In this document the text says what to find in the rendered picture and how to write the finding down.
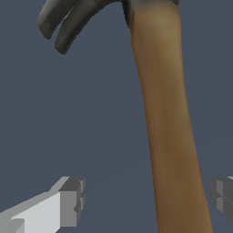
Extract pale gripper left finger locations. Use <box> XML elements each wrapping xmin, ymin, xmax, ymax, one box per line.
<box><xmin>0</xmin><ymin>176</ymin><xmax>86</xmax><ymax>233</ymax></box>

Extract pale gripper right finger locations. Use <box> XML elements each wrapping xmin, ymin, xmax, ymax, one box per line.
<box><xmin>208</xmin><ymin>176</ymin><xmax>233</xmax><ymax>225</ymax></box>

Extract wooden handle claw hammer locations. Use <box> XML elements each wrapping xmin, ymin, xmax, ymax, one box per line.
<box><xmin>35</xmin><ymin>0</ymin><xmax>214</xmax><ymax>233</ymax></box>

